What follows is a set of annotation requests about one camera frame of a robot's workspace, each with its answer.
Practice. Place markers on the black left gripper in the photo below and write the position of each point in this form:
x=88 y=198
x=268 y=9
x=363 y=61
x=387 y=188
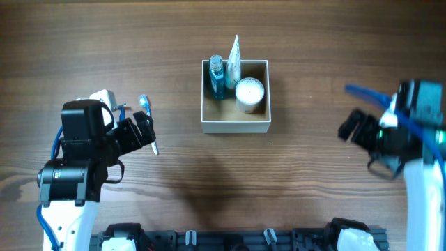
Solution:
x=130 y=136

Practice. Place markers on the blue disposable razor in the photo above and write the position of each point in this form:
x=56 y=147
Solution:
x=121 y=109

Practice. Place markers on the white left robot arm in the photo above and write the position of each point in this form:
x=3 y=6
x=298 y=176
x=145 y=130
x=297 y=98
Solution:
x=70 y=183

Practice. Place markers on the white round jar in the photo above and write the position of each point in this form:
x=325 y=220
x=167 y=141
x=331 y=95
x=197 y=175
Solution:
x=249 y=95

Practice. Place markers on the white open box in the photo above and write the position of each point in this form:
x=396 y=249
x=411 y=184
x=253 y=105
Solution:
x=223 y=116

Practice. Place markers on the white leaf-print cream tube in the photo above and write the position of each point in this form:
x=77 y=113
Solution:
x=233 y=66

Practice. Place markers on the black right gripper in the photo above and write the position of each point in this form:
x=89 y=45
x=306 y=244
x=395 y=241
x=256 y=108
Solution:
x=364 y=132

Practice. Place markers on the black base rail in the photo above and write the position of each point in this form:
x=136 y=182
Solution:
x=131 y=236

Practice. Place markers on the blue white toothbrush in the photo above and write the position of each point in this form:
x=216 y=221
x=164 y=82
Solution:
x=145 y=104

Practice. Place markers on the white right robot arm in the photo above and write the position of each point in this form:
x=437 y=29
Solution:
x=409 y=140

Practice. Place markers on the blue mouthwash bottle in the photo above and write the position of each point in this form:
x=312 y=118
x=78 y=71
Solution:
x=216 y=71

